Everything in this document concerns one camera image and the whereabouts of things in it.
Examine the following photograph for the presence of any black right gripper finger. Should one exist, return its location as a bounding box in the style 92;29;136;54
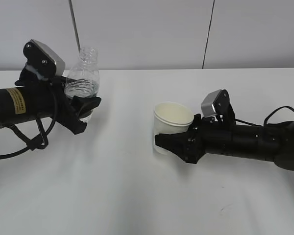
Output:
191;114;201;132
155;132;194;157

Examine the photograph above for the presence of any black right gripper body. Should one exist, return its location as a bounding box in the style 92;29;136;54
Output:
179;116;235;164

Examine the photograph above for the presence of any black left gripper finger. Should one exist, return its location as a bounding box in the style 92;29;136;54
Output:
50;76;67;86
72;96;101;119

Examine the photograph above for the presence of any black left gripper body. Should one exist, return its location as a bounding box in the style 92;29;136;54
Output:
15;70;87;135

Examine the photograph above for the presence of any clear water bottle green label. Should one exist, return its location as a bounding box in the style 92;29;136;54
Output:
64;47;100;123

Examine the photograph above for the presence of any white paper cup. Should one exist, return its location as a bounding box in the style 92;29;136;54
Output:
153;102;194;155

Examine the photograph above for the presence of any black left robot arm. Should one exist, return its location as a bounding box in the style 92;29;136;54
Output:
0;70;101;135

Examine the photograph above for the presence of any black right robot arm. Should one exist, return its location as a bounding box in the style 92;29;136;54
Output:
155;114;294;171

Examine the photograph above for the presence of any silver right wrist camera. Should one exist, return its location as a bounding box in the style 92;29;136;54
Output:
201;89;236;124

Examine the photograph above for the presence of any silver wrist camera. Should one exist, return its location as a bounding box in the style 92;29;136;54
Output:
201;89;236;124
23;39;65;81

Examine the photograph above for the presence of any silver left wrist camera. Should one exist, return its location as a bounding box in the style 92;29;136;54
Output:
23;39;65;81

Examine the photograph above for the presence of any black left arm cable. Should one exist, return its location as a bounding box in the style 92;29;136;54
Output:
0;83;58;161

